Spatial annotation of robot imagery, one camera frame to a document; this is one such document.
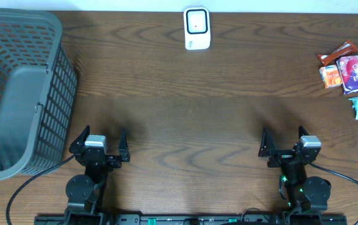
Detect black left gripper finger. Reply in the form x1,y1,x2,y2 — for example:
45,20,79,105
118,130,131,162
69,125,90,153

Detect orange Kleenex tissue pack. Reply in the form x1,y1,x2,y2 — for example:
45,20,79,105
319,65,342,89

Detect orange chocolate bar wrapper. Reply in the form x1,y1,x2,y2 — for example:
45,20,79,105
316,40,358,66

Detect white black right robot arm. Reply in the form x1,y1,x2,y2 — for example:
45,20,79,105
258,126,331,224

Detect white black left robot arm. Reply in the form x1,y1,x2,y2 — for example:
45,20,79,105
62,126,131,225

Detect white barcode scanner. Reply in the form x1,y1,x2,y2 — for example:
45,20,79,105
183,7,211,51

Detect grey plastic mesh basket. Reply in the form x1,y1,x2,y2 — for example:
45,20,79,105
0,9,77,180

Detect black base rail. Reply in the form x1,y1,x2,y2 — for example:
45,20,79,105
34,213,348,225

